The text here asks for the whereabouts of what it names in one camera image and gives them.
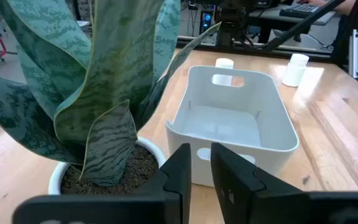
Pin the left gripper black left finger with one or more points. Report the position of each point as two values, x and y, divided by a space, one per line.
166 199

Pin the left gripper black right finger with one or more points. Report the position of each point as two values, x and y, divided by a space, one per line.
244 193

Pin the white pill bottle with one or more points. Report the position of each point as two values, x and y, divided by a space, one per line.
294 73
224 63

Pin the person's forearm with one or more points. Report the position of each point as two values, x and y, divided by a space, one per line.
343 6

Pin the white plastic basket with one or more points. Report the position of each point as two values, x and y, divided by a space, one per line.
222 124

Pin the white plant pot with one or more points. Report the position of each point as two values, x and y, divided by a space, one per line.
54 183

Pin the green snake plant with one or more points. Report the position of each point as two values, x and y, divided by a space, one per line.
110 77

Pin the computer tower with blue light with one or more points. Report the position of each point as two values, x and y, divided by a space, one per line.
207 18

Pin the grey office desk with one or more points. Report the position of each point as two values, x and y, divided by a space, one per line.
322 20

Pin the black computer keyboard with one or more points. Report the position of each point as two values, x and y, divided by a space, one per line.
300 10

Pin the aluminium extrusion post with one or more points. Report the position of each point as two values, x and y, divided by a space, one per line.
355 53

